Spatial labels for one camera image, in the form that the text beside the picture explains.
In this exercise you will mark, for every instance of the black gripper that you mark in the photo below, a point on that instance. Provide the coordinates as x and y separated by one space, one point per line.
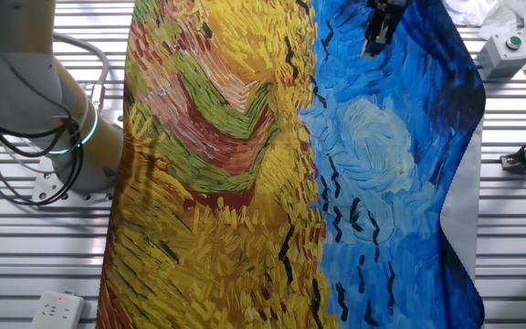
388 11

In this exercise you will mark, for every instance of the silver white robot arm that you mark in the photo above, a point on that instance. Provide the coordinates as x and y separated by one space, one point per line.
16 91

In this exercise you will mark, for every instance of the crumpled white plastic sheet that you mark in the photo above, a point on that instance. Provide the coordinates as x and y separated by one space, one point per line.
496 18

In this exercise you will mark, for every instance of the grey box with green button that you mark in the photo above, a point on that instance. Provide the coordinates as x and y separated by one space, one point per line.
502 57

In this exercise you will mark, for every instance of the painted wheatfield cloth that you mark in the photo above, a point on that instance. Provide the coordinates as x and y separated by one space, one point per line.
199 228

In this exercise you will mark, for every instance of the white power strip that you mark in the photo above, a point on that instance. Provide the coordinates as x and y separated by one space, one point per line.
56 311

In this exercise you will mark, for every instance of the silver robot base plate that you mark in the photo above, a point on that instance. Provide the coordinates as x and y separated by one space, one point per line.
44 189

